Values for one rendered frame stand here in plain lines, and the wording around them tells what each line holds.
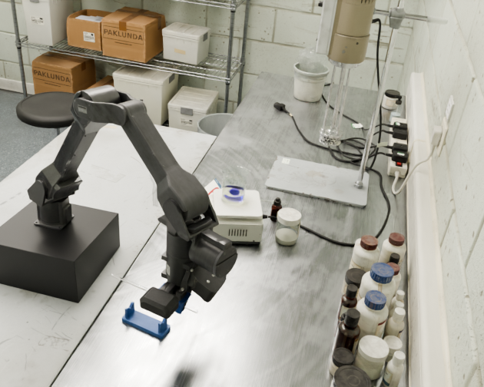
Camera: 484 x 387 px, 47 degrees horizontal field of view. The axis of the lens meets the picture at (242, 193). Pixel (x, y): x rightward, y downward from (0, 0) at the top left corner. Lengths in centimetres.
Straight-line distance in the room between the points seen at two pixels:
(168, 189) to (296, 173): 84
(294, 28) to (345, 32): 218
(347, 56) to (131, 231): 71
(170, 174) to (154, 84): 266
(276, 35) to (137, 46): 88
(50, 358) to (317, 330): 54
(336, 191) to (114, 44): 225
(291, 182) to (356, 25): 49
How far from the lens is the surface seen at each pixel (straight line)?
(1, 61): 462
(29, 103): 279
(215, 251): 90
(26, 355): 116
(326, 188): 165
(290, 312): 123
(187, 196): 91
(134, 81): 362
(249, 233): 136
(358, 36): 148
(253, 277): 130
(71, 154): 112
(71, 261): 117
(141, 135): 94
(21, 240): 124
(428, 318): 115
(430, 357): 108
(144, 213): 149
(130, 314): 118
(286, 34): 366
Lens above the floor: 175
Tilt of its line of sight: 32 degrees down
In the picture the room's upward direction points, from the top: 6 degrees clockwise
